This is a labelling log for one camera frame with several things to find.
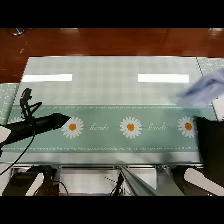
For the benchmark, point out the light blue garment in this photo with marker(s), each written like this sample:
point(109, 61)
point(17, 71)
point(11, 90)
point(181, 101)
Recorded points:
point(203, 90)

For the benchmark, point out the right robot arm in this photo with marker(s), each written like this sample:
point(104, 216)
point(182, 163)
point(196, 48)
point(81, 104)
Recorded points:
point(210, 146)

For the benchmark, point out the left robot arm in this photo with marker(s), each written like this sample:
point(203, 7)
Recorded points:
point(30, 126)

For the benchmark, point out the silver frame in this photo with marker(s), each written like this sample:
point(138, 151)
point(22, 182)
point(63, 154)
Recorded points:
point(140, 186)

